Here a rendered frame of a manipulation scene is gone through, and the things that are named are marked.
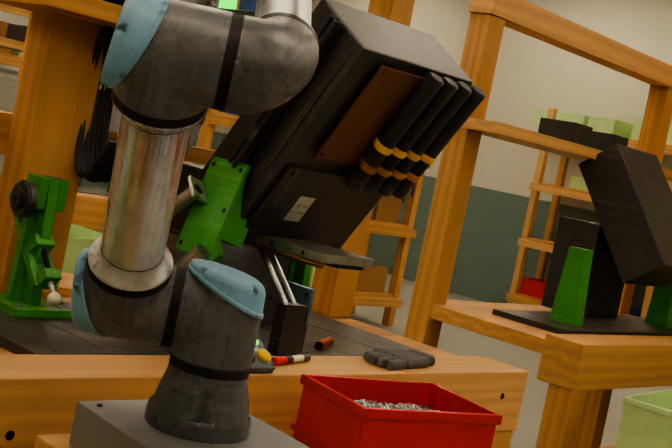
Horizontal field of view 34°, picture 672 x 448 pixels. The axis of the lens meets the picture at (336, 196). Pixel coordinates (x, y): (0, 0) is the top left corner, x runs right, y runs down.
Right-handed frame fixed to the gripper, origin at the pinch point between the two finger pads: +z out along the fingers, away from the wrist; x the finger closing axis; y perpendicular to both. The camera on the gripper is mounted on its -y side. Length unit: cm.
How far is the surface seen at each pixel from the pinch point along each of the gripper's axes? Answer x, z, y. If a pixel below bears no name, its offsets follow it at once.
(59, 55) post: -65, -12, -16
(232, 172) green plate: -31, 4, -40
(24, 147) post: -67, 8, -13
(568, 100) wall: -514, -106, -915
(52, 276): -44, 31, -11
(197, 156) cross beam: -74, 4, -65
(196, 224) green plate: -35, 16, -37
